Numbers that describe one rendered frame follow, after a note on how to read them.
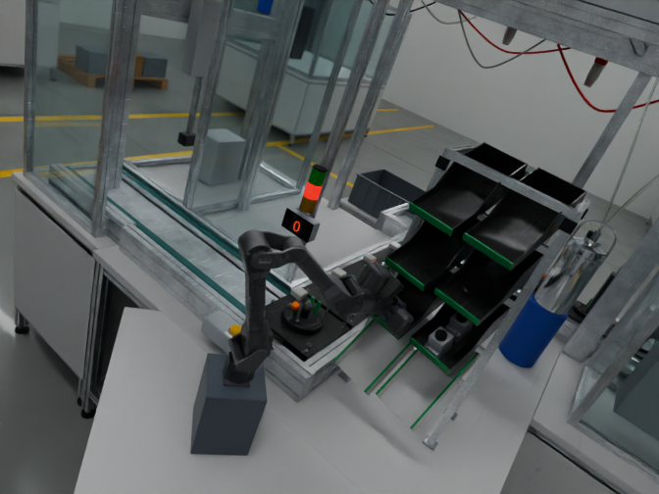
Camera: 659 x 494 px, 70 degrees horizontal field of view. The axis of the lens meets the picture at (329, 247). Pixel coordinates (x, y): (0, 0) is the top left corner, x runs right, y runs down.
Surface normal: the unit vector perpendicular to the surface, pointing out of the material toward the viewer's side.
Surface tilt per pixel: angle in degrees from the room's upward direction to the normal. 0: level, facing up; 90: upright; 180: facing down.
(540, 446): 90
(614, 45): 90
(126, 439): 0
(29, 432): 0
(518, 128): 90
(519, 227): 25
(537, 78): 90
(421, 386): 45
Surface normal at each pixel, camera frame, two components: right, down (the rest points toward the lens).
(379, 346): -0.26, -0.50
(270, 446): 0.31, -0.84
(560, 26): -0.56, 0.22
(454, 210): -0.01, -0.70
